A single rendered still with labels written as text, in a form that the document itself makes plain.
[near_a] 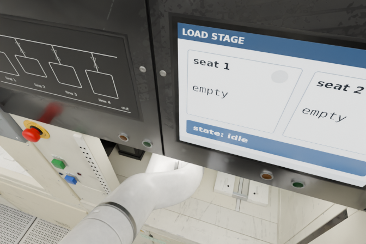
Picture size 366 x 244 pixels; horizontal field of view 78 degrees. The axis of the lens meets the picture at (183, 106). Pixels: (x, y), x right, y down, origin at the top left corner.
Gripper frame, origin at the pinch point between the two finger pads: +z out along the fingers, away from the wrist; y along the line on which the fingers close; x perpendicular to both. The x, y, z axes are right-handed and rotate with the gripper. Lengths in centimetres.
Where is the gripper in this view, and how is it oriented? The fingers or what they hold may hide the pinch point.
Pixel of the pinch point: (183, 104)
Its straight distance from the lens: 81.1
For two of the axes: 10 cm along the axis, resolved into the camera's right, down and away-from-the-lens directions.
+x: 0.0, -6.9, -7.2
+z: 2.3, -7.0, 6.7
